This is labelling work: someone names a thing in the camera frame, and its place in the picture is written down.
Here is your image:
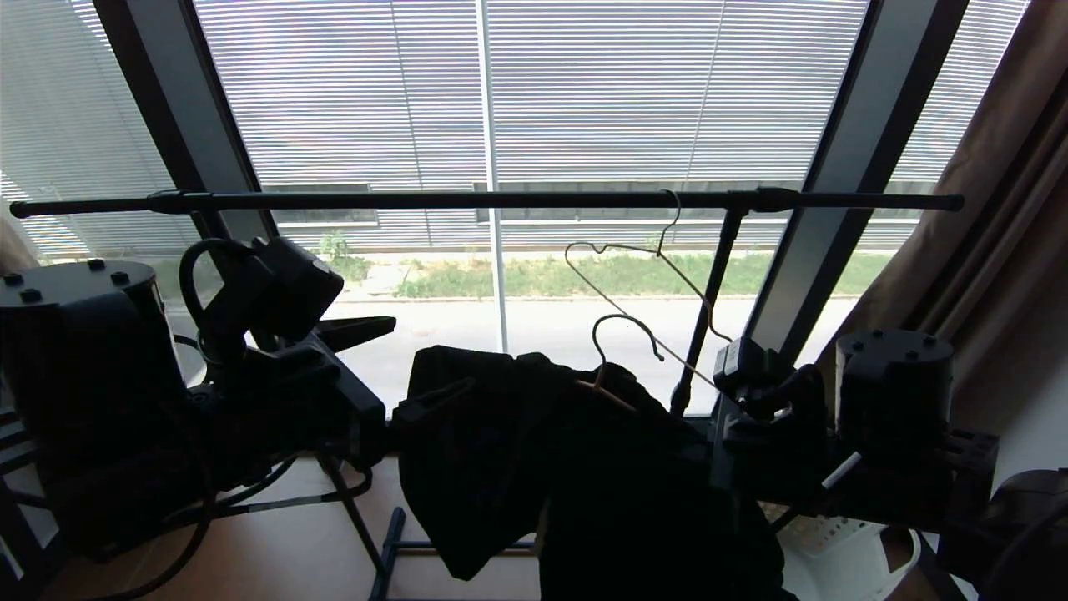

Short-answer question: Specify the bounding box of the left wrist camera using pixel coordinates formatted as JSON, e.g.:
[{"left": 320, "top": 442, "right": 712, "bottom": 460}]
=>
[{"left": 250, "top": 236, "right": 345, "bottom": 341}]

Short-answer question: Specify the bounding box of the black clothes rack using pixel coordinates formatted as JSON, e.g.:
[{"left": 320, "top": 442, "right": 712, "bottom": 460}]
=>
[{"left": 8, "top": 188, "right": 966, "bottom": 601}]

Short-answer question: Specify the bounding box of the black garment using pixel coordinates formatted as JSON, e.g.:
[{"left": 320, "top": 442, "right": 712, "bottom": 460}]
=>
[{"left": 392, "top": 345, "right": 785, "bottom": 601}]

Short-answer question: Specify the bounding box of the beige curtain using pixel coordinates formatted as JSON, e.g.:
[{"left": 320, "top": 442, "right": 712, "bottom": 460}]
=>
[{"left": 0, "top": 200, "right": 38, "bottom": 275}]

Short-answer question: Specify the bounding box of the brown curtain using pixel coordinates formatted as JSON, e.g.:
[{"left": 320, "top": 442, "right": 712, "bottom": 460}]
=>
[{"left": 816, "top": 0, "right": 1068, "bottom": 435}]

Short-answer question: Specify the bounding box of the window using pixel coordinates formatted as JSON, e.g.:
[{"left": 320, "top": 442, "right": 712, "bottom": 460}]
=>
[{"left": 0, "top": 0, "right": 1031, "bottom": 418}]

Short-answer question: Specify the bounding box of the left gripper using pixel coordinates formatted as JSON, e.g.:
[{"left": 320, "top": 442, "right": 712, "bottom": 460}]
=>
[{"left": 209, "top": 316, "right": 397, "bottom": 468}]

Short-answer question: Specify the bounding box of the white laundry basket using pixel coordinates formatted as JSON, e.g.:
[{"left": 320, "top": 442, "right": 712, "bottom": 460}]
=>
[{"left": 776, "top": 513, "right": 923, "bottom": 601}]

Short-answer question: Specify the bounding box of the black cable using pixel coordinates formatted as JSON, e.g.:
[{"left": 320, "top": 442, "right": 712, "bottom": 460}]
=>
[{"left": 163, "top": 451, "right": 374, "bottom": 523}]

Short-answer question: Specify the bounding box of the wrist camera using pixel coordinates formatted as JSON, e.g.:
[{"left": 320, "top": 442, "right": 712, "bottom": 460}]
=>
[
  {"left": 250, "top": 236, "right": 345, "bottom": 341},
  {"left": 713, "top": 336, "right": 793, "bottom": 400}
]

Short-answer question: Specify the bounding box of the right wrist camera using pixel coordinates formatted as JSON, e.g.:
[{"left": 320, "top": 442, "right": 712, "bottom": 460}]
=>
[{"left": 713, "top": 336, "right": 793, "bottom": 400}]

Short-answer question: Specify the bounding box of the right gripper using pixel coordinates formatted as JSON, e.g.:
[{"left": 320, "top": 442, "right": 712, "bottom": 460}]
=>
[{"left": 709, "top": 392, "right": 835, "bottom": 502}]

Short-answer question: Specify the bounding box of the pink clothes hanger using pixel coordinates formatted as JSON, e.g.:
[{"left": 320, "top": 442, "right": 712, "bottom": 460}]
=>
[
  {"left": 566, "top": 190, "right": 735, "bottom": 393},
  {"left": 576, "top": 315, "right": 666, "bottom": 414}
]

